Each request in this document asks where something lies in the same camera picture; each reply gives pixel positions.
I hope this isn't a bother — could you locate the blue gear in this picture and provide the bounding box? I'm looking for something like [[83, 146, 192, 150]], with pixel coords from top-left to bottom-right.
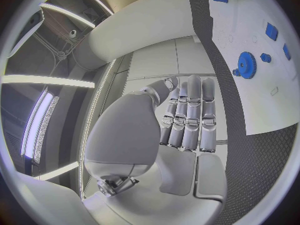
[[237, 51, 257, 80]]

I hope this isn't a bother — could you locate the white task board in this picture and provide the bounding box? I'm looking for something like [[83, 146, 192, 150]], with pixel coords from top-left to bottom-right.
[[208, 0, 300, 136]]

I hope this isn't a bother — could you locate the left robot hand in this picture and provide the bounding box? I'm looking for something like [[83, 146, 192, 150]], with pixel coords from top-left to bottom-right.
[[81, 74, 229, 225]]

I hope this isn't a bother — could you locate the glowing light bar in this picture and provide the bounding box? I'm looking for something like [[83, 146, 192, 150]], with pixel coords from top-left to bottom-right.
[[20, 87, 61, 165]]

